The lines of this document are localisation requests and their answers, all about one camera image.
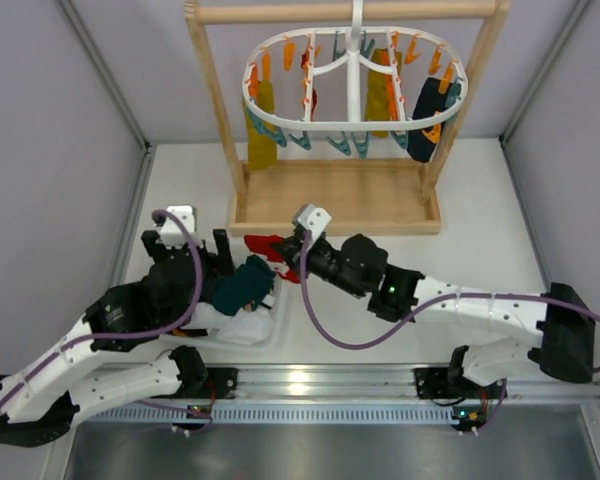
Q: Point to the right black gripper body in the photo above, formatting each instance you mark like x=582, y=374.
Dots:
x=300, y=249

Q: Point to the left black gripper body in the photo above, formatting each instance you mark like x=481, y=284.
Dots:
x=184, y=253

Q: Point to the teal sock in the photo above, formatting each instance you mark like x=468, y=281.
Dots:
x=251, y=282

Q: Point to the white round clip hanger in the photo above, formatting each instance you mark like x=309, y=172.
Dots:
x=352, y=47

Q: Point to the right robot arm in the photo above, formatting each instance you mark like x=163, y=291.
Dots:
x=552, y=332

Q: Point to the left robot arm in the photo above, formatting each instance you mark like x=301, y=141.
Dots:
x=62, y=389

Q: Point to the wooden hanger stand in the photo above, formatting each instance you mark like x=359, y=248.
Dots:
x=370, y=185

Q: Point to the white sock in basket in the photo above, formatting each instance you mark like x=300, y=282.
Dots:
x=245, y=327

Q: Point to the white plastic basket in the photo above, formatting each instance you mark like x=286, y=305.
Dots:
x=276, y=302

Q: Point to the mustard sock centre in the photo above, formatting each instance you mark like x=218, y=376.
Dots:
x=380, y=100

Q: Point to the red sock with white pattern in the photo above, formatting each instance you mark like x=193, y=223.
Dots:
x=305, y=61

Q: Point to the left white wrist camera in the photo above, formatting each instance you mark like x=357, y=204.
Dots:
x=176, y=226

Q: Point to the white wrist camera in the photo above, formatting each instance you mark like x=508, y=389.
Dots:
x=312, y=218
x=176, y=226

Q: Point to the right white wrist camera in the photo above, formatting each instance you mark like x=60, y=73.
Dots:
x=312, y=218

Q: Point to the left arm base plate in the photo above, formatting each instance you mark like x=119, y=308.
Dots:
x=218, y=383

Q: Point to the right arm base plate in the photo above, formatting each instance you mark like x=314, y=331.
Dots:
x=441, y=383

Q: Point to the aluminium rail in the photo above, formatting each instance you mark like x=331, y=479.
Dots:
x=345, y=394

